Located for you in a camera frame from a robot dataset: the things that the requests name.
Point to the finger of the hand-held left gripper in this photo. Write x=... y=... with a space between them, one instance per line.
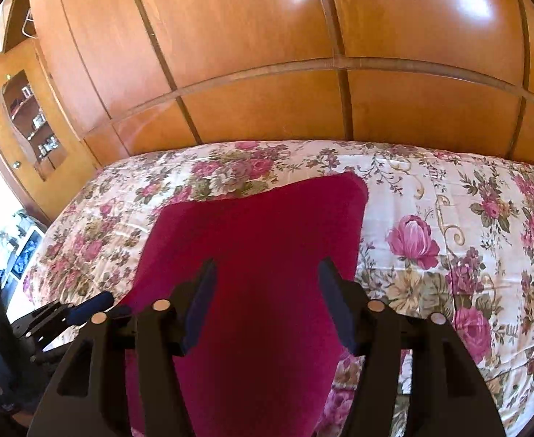
x=120 y=313
x=89 y=307

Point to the wooden glass door cabinet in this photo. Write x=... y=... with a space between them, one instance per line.
x=44 y=154

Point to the white shelf unit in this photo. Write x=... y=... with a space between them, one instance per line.
x=23 y=246

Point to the floral bed blanket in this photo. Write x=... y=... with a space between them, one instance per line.
x=453 y=236

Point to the wooden wardrobe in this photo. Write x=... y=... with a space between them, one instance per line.
x=258 y=32

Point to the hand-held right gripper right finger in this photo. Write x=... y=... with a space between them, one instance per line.
x=340 y=316

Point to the dark red garment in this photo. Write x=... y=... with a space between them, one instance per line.
x=258 y=246

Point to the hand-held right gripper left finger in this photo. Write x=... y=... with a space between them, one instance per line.
x=198 y=316

